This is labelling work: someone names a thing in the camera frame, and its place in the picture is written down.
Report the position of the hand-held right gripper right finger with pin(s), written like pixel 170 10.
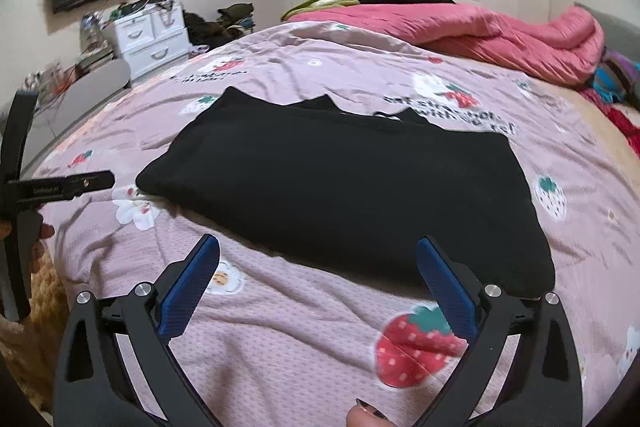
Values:
pixel 447 284

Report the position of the dark clothes pile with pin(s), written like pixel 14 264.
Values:
pixel 220 24

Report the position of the desk clutter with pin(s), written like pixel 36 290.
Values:
pixel 60 77

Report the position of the colourful clothes pile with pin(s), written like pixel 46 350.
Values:
pixel 620 97

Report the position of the grey bed footboard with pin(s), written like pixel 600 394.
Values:
pixel 85 97

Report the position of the green cloth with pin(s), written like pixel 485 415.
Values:
pixel 325 2

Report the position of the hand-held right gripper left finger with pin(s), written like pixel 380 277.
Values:
pixel 192 284

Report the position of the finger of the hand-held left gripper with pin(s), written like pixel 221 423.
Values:
pixel 65 186

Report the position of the pink strawberry printed bedsheet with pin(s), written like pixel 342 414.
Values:
pixel 300 347

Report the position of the person's left forearm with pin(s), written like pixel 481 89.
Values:
pixel 35 337

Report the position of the pink quilt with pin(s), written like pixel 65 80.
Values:
pixel 500 37

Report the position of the grey bed headboard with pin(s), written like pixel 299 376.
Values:
pixel 620 29

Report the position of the white drawer cabinet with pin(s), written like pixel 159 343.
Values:
pixel 150 34

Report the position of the person's right hand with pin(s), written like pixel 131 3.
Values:
pixel 365 416

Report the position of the black sweater with orange cuffs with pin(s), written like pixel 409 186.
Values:
pixel 350 192

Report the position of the person's left hand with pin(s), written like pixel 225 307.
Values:
pixel 39 249

